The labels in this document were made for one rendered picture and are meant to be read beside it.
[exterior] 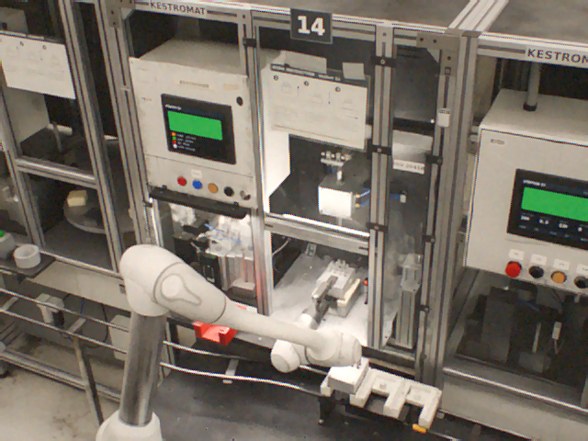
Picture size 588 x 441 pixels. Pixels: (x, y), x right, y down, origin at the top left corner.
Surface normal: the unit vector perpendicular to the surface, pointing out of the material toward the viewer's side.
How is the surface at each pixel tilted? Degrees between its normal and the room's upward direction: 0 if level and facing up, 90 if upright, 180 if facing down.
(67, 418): 0
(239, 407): 0
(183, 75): 90
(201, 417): 0
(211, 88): 90
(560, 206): 90
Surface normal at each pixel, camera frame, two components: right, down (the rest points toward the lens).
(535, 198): -0.43, 0.51
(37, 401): -0.04, -0.83
